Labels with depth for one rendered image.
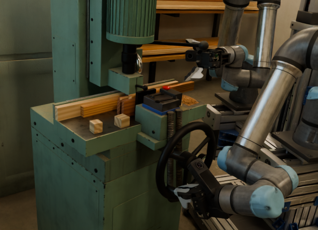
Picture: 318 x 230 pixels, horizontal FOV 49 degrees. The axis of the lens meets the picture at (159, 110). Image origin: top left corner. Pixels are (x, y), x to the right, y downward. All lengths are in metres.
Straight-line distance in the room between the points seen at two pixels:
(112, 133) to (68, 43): 0.47
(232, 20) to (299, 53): 0.64
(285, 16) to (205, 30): 1.02
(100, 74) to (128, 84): 0.14
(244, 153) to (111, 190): 0.51
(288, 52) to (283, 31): 3.79
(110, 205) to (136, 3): 0.72
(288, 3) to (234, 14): 3.22
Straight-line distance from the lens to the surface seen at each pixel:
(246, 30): 5.21
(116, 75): 1.35
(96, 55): 1.38
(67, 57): 1.48
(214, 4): 4.18
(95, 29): 1.36
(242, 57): 1.50
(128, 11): 1.21
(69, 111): 1.25
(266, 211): 0.87
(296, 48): 1.05
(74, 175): 1.41
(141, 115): 1.22
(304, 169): 1.48
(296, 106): 1.66
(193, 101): 1.47
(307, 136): 1.46
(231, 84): 1.51
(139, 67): 1.47
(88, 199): 1.38
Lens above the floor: 1.41
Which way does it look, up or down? 22 degrees down
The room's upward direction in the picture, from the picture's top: 5 degrees clockwise
